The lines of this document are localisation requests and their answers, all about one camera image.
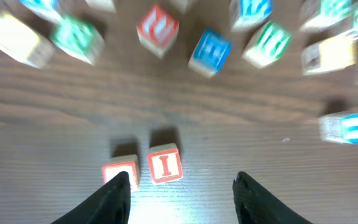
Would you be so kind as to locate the red A block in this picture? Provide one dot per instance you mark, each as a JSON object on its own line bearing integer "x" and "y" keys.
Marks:
{"x": 129, "y": 164}

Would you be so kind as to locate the green N block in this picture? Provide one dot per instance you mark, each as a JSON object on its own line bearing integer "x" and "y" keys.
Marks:
{"x": 267, "y": 45}

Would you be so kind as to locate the green B block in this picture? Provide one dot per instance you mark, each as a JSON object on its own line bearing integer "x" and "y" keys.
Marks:
{"x": 319, "y": 15}

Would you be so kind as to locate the red E block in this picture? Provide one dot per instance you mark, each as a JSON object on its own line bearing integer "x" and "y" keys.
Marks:
{"x": 183, "y": 5}

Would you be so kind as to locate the blue D block centre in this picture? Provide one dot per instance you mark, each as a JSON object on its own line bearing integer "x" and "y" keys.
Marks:
{"x": 245, "y": 14}

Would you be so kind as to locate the blue H block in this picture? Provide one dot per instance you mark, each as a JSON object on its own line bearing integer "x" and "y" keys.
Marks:
{"x": 210, "y": 54}

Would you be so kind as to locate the blue T block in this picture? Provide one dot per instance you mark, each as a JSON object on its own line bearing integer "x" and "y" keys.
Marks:
{"x": 339, "y": 127}

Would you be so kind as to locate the yellow block centre right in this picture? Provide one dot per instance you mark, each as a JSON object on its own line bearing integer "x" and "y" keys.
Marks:
{"x": 332, "y": 54}

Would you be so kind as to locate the red U block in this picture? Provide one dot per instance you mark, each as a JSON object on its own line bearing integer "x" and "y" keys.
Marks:
{"x": 158, "y": 30}

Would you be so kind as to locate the yellow C block centre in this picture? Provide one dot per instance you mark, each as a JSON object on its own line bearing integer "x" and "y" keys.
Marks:
{"x": 22, "y": 43}

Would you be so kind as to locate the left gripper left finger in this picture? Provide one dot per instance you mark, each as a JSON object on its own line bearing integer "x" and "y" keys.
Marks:
{"x": 110, "y": 204}

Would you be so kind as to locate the green R block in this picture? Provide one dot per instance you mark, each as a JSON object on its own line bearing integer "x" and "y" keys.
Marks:
{"x": 78, "y": 38}

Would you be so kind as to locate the blue 2 block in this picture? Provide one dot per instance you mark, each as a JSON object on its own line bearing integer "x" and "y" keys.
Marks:
{"x": 50, "y": 10}

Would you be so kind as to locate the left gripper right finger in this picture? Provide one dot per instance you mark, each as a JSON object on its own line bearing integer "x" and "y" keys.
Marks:
{"x": 254, "y": 204}

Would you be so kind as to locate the green Z block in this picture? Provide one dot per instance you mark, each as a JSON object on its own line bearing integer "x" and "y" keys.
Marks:
{"x": 104, "y": 5}

